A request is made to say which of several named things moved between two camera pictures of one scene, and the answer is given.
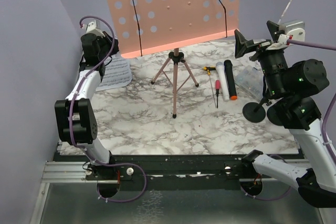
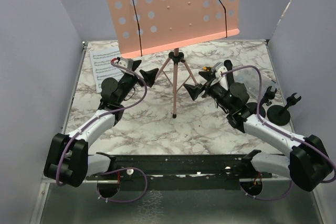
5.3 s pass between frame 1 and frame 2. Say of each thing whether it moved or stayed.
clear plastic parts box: stayed
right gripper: moved
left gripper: moved
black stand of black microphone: moved
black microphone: stayed
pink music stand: stayed
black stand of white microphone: moved
